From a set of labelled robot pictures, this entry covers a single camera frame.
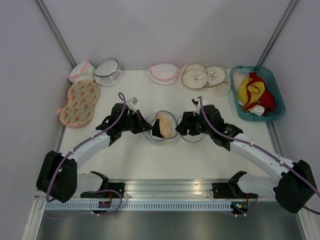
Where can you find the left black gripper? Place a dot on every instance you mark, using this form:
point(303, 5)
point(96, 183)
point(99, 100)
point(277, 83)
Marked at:
point(141, 127)

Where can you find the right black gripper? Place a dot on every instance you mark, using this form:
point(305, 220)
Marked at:
point(188, 117)

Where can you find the blue-trimmed white mesh laundry bag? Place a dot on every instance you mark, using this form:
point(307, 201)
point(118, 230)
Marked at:
point(148, 138)

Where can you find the beige peach bra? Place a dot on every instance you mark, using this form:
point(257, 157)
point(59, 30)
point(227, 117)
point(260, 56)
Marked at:
point(165, 125)

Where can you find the black bra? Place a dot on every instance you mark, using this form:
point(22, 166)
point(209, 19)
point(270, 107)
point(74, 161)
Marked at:
point(156, 131)

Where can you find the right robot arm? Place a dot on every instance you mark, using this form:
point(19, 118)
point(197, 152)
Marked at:
point(290, 183)

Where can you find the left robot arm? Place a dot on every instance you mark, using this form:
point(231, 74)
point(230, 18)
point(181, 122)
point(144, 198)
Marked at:
point(105, 134)

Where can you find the pink-trimmed round mesh bag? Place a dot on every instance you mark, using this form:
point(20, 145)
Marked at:
point(164, 73)

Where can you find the beige bra-print laundry bag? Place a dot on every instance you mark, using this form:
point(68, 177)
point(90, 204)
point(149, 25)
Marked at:
point(193, 76)

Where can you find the blue-trimmed cylindrical mesh bag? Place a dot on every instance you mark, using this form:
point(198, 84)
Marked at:
point(109, 73)

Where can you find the floral beige laundry bag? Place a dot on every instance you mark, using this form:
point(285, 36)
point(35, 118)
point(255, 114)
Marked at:
point(82, 98)

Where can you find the pale pink bra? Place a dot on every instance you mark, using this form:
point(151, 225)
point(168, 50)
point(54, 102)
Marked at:
point(238, 79)

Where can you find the yellow bra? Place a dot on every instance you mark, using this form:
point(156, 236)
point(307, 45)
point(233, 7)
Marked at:
point(250, 90)

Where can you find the red bra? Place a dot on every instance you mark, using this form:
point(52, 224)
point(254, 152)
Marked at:
point(267, 100)

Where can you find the pink-trimmed crumpled mesh bag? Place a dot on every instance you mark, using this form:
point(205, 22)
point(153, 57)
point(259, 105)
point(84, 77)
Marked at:
point(83, 71)

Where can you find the white garment in basket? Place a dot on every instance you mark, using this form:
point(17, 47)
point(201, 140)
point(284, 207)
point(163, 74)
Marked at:
point(252, 108)

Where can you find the teal plastic basket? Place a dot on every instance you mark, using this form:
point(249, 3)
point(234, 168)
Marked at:
point(272, 87)

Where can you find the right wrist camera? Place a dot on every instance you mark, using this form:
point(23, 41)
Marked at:
point(198, 100)

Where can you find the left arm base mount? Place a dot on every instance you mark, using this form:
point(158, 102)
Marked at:
point(110, 187)

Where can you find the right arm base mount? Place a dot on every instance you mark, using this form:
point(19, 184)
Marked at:
point(230, 189)

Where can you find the right side aluminium rail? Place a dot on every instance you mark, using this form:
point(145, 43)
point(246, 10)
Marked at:
point(275, 139)

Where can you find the left side aluminium rail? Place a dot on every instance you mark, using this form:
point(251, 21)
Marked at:
point(57, 149)

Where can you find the left aluminium frame post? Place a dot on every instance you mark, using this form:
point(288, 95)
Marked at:
point(55, 31)

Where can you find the aluminium frame post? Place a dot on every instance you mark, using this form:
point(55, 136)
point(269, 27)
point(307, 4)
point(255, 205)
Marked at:
point(55, 31)
point(277, 31)

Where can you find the white slotted cable duct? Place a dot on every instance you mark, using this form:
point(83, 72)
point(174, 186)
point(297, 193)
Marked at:
point(127, 205)

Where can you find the right aluminium frame post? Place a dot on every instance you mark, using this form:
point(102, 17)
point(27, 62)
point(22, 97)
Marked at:
point(277, 31)

